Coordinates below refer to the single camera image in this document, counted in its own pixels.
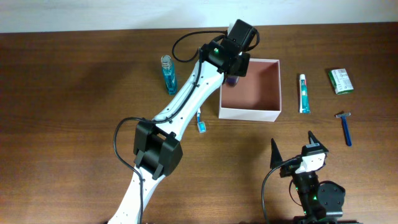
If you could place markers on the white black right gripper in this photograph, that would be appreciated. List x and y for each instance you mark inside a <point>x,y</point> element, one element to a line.
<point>289,169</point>

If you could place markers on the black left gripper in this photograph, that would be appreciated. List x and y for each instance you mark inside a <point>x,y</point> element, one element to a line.
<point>244,68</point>

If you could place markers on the green white toothpaste tube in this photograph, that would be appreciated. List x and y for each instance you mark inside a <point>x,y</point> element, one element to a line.
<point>304,102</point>

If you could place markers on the blue mouthwash bottle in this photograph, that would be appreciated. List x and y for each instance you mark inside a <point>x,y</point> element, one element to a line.
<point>168,71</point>

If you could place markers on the green white soap box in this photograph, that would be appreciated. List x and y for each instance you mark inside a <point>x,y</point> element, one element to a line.
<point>340,81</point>

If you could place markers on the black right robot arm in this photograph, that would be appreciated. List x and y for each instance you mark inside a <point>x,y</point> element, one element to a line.
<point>321,202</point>

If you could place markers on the blue disposable razor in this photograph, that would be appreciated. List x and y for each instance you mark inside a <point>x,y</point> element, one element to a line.
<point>343,116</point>

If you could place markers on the blue white toothbrush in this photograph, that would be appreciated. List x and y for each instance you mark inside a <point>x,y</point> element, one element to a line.
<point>200,123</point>

